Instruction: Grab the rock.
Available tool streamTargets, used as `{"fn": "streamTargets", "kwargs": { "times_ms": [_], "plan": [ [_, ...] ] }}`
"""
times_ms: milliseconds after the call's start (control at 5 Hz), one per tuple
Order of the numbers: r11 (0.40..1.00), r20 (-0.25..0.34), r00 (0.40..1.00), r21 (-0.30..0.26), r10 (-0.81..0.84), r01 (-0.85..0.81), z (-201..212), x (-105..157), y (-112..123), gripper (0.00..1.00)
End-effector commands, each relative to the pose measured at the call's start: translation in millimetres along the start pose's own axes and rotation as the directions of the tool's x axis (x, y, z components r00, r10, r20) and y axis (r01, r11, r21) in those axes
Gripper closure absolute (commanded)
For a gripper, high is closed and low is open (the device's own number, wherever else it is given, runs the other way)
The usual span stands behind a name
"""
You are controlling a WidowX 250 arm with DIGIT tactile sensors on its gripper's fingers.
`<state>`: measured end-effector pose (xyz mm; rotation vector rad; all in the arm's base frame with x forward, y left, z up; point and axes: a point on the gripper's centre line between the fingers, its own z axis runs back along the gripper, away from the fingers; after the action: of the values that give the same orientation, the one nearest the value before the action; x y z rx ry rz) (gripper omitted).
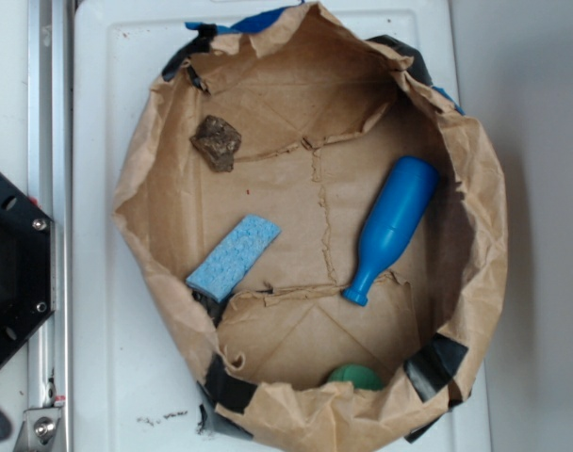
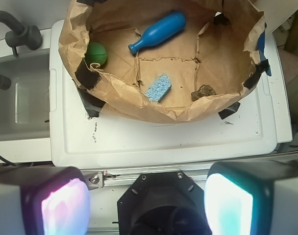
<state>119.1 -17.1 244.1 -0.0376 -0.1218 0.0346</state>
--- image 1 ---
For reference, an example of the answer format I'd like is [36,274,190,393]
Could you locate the blue sponge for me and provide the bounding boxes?
[186,215,281,304]

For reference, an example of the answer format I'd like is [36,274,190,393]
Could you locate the blue plastic bottle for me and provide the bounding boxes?
[343,156,439,306]

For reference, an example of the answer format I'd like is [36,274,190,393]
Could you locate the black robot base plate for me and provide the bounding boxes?
[0,172,54,369]

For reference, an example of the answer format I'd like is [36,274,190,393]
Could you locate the green ball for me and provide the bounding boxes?
[327,363,385,392]

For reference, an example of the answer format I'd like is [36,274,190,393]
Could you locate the brown paper bag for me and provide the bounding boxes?
[113,3,508,451]

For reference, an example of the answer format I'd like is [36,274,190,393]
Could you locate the aluminium rail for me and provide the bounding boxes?
[27,1,78,451]

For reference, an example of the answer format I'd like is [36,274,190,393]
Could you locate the metal corner bracket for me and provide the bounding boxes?
[13,407,62,452]

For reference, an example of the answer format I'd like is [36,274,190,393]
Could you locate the white plastic tray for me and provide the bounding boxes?
[68,1,491,451]

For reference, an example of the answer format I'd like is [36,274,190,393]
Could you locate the brown rock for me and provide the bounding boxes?
[189,115,242,172]

